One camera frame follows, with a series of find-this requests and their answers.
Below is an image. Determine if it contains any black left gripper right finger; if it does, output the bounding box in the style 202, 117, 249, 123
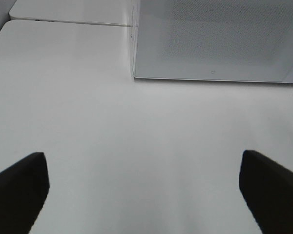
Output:
239, 150, 293, 234

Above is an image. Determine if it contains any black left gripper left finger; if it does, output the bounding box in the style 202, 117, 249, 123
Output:
0, 152, 50, 234

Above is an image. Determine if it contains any white microwave door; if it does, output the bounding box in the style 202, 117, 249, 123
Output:
133, 0, 293, 83

